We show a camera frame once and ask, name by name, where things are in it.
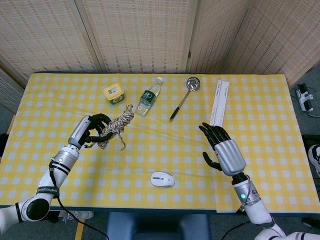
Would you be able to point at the white power strip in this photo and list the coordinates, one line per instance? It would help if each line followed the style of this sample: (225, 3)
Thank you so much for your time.
(303, 96)

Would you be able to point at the blue robot base seat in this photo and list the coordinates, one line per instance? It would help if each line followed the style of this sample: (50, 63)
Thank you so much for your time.
(157, 227)

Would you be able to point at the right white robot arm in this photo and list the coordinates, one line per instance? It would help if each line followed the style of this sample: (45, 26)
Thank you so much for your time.
(257, 215)

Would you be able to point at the brass screen hinge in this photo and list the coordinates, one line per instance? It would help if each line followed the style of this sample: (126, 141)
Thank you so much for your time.
(189, 55)

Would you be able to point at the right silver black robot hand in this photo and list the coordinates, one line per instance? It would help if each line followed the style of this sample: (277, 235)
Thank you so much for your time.
(230, 157)

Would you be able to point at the long white carton box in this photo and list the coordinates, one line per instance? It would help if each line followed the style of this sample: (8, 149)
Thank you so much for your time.
(220, 105)

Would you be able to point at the white shoe under table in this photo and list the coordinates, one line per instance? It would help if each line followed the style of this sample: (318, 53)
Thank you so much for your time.
(75, 215)

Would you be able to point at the white computer mouse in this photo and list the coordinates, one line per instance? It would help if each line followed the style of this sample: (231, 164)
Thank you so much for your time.
(162, 178)

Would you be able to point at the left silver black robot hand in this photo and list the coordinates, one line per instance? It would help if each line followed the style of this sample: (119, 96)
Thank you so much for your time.
(78, 130)

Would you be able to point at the woven beige folding screen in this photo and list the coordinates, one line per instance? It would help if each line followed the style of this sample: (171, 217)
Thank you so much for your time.
(137, 32)

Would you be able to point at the clear bottle with green label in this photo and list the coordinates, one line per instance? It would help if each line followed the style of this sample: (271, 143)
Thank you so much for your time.
(147, 97)

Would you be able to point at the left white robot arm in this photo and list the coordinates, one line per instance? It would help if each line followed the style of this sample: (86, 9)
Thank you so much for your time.
(63, 160)

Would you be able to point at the yellow white checkered tablecloth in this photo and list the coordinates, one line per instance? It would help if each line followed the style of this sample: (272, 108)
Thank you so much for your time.
(162, 150)

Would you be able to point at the green tub with yellow lid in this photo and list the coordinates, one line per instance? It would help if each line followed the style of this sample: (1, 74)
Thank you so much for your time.
(113, 90)

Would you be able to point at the white black sneaker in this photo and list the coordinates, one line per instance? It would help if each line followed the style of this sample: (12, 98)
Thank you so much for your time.
(315, 157)

